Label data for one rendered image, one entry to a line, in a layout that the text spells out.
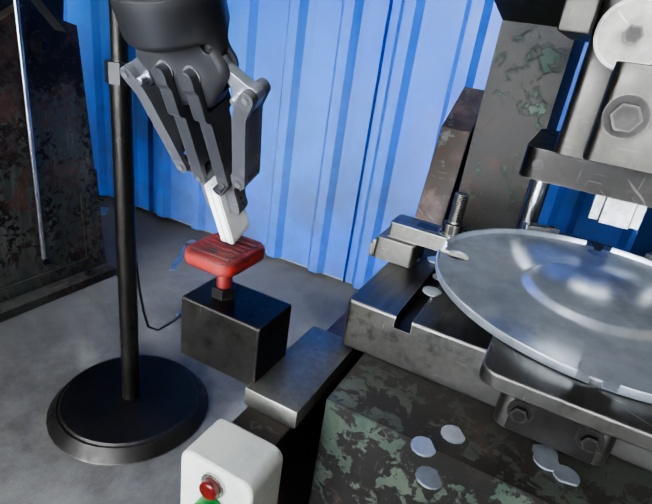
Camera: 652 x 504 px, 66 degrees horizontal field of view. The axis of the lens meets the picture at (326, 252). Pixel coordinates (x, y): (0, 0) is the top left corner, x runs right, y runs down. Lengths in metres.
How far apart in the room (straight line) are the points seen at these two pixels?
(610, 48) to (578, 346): 0.24
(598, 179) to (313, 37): 1.54
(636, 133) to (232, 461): 0.43
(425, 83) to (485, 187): 1.03
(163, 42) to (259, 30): 1.72
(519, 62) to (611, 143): 0.31
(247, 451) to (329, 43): 1.62
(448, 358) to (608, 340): 0.16
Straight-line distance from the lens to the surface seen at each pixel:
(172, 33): 0.36
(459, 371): 0.54
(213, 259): 0.47
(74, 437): 1.36
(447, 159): 0.88
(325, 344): 0.58
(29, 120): 1.75
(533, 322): 0.43
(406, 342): 0.54
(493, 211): 0.80
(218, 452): 0.47
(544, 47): 0.77
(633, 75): 0.48
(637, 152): 0.49
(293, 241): 2.13
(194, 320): 0.53
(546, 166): 0.53
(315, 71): 1.95
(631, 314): 0.49
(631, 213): 0.59
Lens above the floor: 0.97
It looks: 24 degrees down
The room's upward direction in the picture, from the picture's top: 8 degrees clockwise
